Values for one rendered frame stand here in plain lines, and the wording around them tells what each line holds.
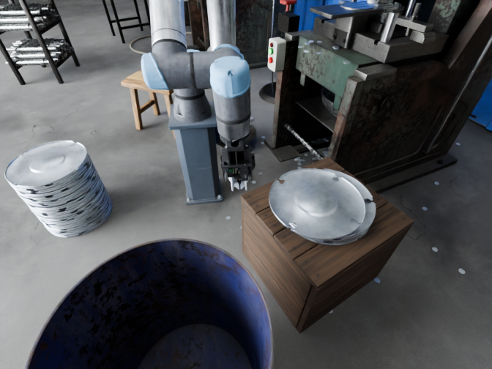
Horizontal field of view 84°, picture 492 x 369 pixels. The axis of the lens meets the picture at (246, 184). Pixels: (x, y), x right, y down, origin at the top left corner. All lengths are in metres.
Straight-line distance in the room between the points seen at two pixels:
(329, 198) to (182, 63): 0.56
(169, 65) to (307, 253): 0.58
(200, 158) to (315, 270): 0.68
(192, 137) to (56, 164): 0.55
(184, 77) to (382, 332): 1.01
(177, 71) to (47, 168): 0.82
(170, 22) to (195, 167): 0.69
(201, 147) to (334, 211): 0.61
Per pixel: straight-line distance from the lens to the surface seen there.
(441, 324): 1.27
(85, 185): 1.30
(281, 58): 1.41
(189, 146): 1.16
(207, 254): 0.68
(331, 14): 1.16
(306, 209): 0.83
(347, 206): 0.88
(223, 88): 0.53
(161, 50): 0.66
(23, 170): 1.37
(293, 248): 0.80
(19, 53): 3.11
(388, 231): 0.92
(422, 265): 1.37
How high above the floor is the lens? 1.01
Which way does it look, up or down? 44 degrees down
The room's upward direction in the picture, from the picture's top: straight up
